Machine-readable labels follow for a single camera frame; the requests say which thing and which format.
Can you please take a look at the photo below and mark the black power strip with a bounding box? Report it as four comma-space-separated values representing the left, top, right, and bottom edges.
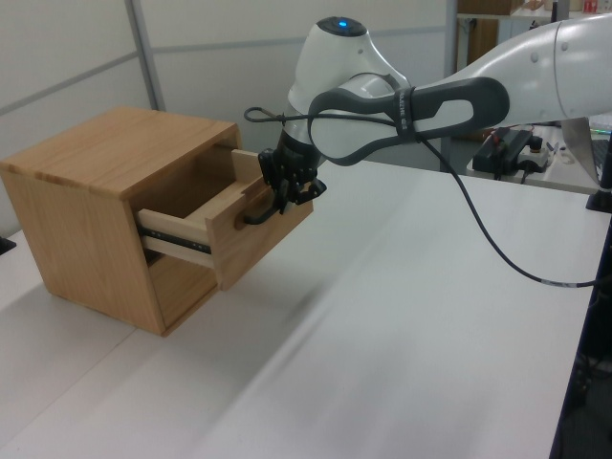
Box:
471, 127, 533, 174

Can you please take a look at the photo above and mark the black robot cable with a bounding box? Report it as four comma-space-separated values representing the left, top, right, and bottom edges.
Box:
243, 105, 601, 290

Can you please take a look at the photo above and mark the black metal frame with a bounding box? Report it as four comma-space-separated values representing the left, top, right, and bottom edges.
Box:
548, 209, 612, 459

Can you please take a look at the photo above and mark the emergency stop button box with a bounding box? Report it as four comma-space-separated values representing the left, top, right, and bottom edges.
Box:
518, 136, 552, 174

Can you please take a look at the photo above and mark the wooden drawer with black handle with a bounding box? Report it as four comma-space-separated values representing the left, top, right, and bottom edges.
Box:
136, 147, 316, 293

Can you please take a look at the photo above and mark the wooden two-drawer cabinet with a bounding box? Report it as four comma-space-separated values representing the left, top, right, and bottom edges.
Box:
0, 105, 242, 338

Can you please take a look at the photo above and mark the white side desk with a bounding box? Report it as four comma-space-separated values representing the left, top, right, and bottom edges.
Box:
464, 121, 612, 196

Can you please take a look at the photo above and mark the black cable strap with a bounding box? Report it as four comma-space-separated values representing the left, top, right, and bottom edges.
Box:
390, 85, 418, 143

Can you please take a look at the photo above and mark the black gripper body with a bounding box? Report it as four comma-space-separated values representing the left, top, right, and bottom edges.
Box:
274, 142, 319, 186

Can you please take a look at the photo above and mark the grey partition post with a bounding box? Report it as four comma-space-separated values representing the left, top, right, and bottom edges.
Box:
440, 0, 461, 173
124, 0, 166, 112

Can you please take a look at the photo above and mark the silver laptop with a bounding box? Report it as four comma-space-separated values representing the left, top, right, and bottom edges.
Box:
559, 114, 612, 187

